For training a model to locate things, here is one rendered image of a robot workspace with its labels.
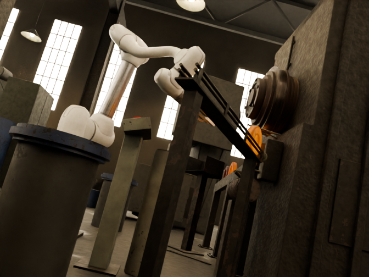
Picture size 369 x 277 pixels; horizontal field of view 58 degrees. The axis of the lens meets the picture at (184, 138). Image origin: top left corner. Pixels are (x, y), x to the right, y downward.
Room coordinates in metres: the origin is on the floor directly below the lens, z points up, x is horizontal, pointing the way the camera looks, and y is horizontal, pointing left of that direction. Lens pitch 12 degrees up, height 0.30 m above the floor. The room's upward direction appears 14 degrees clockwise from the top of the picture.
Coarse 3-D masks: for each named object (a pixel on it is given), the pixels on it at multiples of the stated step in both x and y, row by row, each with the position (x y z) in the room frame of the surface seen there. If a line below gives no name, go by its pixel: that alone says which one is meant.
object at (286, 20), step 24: (144, 0) 11.67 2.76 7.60; (168, 0) 11.30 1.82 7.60; (216, 0) 10.60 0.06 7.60; (240, 0) 10.29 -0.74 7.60; (264, 0) 9.98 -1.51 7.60; (288, 0) 9.69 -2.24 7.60; (312, 0) 9.42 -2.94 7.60; (216, 24) 9.56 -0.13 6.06; (240, 24) 11.73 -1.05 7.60; (264, 24) 11.34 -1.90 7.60; (288, 24) 10.98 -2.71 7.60
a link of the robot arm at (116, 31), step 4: (116, 24) 1.89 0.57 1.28; (112, 28) 1.89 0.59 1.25; (116, 28) 1.86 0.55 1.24; (120, 28) 1.85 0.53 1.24; (124, 28) 1.86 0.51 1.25; (112, 32) 1.87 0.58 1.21; (116, 32) 1.85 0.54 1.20; (120, 32) 1.83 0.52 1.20; (124, 32) 1.83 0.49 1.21; (128, 32) 1.85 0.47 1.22; (132, 32) 1.93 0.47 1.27; (112, 36) 1.88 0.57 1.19; (116, 36) 1.85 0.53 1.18; (120, 36) 1.83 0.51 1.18; (116, 40) 1.86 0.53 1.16; (136, 40) 1.94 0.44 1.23; (116, 44) 1.89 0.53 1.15; (120, 48) 1.95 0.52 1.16
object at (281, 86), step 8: (280, 72) 1.96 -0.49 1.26; (280, 80) 1.91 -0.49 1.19; (280, 88) 1.90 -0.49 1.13; (280, 96) 1.91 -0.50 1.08; (272, 104) 1.91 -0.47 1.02; (280, 104) 1.92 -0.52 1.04; (272, 112) 1.94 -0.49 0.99; (280, 112) 1.94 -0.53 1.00; (272, 120) 1.98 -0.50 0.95; (264, 128) 2.05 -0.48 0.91; (272, 128) 2.03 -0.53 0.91
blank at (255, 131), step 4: (252, 128) 1.58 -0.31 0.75; (256, 128) 1.59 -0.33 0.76; (252, 132) 1.56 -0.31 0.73; (256, 132) 1.60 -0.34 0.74; (260, 132) 1.65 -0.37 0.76; (248, 136) 1.57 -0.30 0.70; (256, 136) 1.64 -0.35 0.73; (260, 136) 1.65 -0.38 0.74; (256, 140) 1.65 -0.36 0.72; (260, 140) 1.66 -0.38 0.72; (248, 144) 1.57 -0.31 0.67; (260, 144) 1.67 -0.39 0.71; (252, 148) 1.59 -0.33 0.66; (256, 152) 1.65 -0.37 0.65
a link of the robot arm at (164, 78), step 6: (162, 72) 1.59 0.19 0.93; (168, 72) 1.60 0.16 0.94; (174, 72) 1.60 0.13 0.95; (156, 78) 1.61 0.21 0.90; (162, 78) 1.60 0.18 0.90; (168, 78) 1.60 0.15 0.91; (174, 78) 1.60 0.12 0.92; (162, 84) 1.62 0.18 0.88; (168, 84) 1.61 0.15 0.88; (174, 84) 1.62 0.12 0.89; (162, 90) 1.66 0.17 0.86; (168, 90) 1.64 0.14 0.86; (174, 90) 1.64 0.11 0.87; (180, 90) 1.65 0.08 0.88; (174, 96) 1.67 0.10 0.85
